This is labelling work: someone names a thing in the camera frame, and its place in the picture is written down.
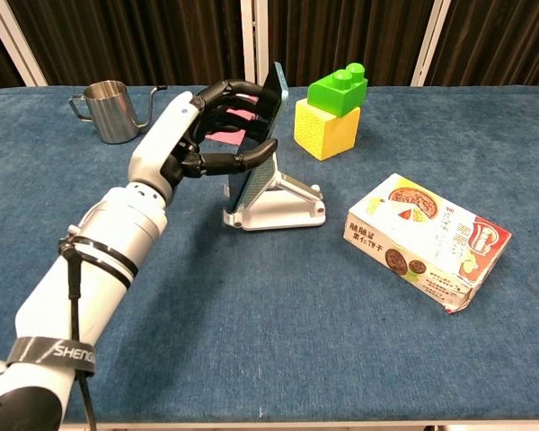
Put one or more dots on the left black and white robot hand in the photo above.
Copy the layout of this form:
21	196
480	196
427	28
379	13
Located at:
161	139

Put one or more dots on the black smartphone with blue edge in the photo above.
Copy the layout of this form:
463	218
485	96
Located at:
270	108

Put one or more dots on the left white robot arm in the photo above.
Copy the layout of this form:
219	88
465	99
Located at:
103	251

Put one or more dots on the white folding phone stand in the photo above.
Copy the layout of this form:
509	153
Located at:
287	215

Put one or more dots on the stainless steel gooseneck pitcher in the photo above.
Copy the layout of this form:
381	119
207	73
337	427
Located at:
110	116

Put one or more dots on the pink cube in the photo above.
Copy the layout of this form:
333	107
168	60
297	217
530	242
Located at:
227	137

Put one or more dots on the yellow foam block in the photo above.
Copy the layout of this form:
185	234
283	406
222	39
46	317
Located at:
332	134

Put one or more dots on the green studded building brick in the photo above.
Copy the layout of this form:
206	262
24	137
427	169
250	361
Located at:
337	96

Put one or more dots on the blue felt table cloth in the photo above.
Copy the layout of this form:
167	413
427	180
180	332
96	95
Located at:
260	323

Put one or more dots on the biscuit box with red print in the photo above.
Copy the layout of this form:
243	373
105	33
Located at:
431	242

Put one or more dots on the white partition post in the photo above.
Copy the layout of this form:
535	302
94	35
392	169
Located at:
431	40
253	40
15	40

